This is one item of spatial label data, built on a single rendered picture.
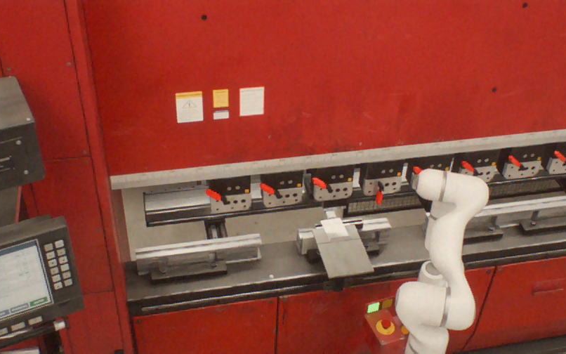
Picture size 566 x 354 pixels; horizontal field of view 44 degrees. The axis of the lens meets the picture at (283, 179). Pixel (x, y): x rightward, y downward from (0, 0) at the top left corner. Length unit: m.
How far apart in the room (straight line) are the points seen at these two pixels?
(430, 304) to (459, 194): 0.38
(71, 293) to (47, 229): 0.27
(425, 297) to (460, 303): 0.10
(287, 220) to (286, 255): 1.45
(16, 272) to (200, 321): 1.03
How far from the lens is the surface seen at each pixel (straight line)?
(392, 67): 2.45
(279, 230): 4.29
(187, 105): 2.35
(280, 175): 2.59
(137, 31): 2.20
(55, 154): 2.19
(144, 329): 2.93
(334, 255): 2.76
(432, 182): 2.25
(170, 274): 2.81
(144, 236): 4.29
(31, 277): 2.14
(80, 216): 2.34
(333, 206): 2.80
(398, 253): 2.99
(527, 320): 3.63
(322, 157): 2.59
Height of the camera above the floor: 2.96
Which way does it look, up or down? 39 degrees down
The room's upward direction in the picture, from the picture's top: 3 degrees clockwise
